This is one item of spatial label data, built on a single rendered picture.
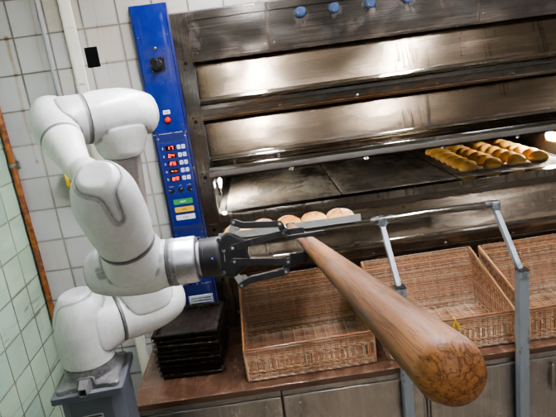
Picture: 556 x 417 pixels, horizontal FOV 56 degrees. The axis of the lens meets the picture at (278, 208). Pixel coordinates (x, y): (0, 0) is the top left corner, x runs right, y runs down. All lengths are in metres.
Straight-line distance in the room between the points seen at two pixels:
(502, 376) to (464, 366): 2.26
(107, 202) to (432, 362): 0.68
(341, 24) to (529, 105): 0.96
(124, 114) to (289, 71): 1.16
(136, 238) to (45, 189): 1.78
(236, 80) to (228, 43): 0.16
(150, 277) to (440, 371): 0.79
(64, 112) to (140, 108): 0.19
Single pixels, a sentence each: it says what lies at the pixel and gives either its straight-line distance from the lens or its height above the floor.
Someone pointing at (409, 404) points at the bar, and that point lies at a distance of 2.35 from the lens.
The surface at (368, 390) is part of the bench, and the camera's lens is 2.34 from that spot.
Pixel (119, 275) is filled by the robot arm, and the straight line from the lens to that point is 0.97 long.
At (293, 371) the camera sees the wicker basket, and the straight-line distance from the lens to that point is 2.31.
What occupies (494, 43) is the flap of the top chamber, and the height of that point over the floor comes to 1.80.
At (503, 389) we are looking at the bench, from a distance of 2.53.
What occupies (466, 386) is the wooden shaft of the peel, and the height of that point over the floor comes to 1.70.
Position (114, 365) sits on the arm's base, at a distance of 1.72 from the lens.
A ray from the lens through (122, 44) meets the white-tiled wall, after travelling 2.49.
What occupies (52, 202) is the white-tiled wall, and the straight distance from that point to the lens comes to 2.67.
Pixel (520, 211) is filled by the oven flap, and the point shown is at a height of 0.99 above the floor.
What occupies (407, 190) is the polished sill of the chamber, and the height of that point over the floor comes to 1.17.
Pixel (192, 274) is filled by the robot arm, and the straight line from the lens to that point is 0.97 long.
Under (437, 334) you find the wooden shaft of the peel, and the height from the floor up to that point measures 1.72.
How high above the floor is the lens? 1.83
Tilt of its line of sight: 15 degrees down
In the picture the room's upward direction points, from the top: 8 degrees counter-clockwise
